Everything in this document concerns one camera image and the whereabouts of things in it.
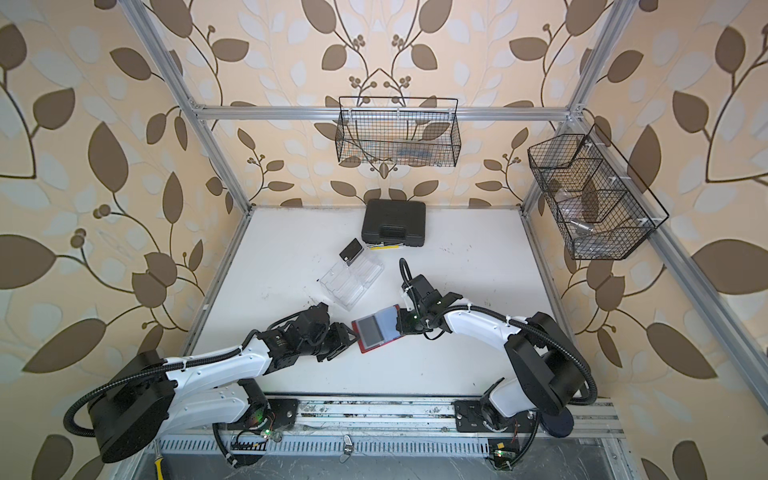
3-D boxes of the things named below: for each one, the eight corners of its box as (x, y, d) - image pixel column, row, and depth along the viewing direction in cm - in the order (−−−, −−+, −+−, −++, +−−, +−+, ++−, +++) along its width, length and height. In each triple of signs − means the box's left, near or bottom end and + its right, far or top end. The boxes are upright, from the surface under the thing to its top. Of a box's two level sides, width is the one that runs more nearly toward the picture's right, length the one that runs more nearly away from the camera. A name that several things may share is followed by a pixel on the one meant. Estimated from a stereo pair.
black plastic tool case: (362, 247, 111) (360, 235, 105) (365, 205, 125) (364, 193, 120) (426, 247, 111) (428, 235, 105) (423, 205, 125) (424, 194, 120)
